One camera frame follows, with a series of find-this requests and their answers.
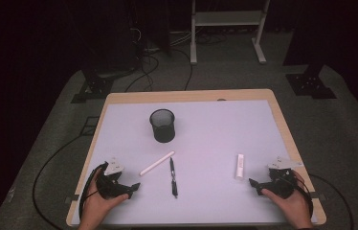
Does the white glue stick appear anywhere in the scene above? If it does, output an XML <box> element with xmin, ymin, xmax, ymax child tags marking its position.
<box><xmin>235</xmin><ymin>153</ymin><xmax>245</xmax><ymax>180</ymax></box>

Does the black floor cable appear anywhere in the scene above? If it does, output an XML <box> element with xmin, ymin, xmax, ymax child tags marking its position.
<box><xmin>170</xmin><ymin>47</ymin><xmax>194</xmax><ymax>91</ymax></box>
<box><xmin>307</xmin><ymin>172</ymin><xmax>355</xmax><ymax>230</ymax></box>
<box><xmin>33</xmin><ymin>133</ymin><xmax>87</xmax><ymax>230</ymax></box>
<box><xmin>123</xmin><ymin>54</ymin><xmax>161</xmax><ymax>93</ymax></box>

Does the black pen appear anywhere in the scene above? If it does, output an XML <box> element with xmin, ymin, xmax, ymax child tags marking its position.
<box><xmin>168</xmin><ymin>156</ymin><xmax>179</xmax><ymax>199</ymax></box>

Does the right hand-held gripper cable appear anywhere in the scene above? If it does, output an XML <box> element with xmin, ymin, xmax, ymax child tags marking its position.
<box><xmin>290</xmin><ymin>173</ymin><xmax>314</xmax><ymax>219</ymax></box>

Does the hand-held gripper cable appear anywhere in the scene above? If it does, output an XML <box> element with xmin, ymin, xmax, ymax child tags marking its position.
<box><xmin>78</xmin><ymin>162</ymin><xmax>109</xmax><ymax>221</ymax></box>
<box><xmin>290</xmin><ymin>173</ymin><xmax>314</xmax><ymax>219</ymax></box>

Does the black table strap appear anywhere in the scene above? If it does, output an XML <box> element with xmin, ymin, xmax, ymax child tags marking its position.
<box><xmin>64</xmin><ymin>194</ymin><xmax>80</xmax><ymax>205</ymax></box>
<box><xmin>309</xmin><ymin>191</ymin><xmax>327</xmax><ymax>201</ymax></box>

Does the white pen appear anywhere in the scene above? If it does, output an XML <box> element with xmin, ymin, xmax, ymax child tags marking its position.
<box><xmin>139</xmin><ymin>150</ymin><xmax>175</xmax><ymax>177</ymax></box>

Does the black stand base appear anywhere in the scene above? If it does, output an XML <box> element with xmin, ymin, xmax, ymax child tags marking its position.
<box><xmin>70</xmin><ymin>68</ymin><xmax>115</xmax><ymax>104</ymax></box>
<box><xmin>285</xmin><ymin>63</ymin><xmax>338</xmax><ymax>100</ymax></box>

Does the person's right hand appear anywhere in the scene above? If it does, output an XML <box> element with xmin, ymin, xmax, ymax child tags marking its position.
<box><xmin>261</xmin><ymin>171</ymin><xmax>314</xmax><ymax>229</ymax></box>

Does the person's left hand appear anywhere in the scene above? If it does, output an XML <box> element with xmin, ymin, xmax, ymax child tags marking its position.
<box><xmin>78</xmin><ymin>168</ymin><xmax>130</xmax><ymax>229</ymax></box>

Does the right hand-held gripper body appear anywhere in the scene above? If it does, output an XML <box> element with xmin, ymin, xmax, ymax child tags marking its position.
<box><xmin>262</xmin><ymin>156</ymin><xmax>304</xmax><ymax>199</ymax></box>

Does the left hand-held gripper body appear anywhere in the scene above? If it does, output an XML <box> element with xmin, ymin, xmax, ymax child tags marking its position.
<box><xmin>96</xmin><ymin>157</ymin><xmax>127</xmax><ymax>200</ymax></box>

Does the black mesh pen holder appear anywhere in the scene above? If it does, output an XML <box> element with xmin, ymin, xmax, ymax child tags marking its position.
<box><xmin>148</xmin><ymin>108</ymin><xmax>176</xmax><ymax>144</ymax></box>

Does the white table mat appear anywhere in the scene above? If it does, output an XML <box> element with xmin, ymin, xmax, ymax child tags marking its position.
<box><xmin>71</xmin><ymin>99</ymin><xmax>319</xmax><ymax>226</ymax></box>

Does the white metal stand frame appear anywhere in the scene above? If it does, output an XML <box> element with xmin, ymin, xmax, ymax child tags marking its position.
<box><xmin>190</xmin><ymin>0</ymin><xmax>272</xmax><ymax>65</ymax></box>

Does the left hand-held gripper cable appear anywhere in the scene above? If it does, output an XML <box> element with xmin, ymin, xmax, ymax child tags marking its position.
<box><xmin>78</xmin><ymin>162</ymin><xmax>109</xmax><ymax>221</ymax></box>

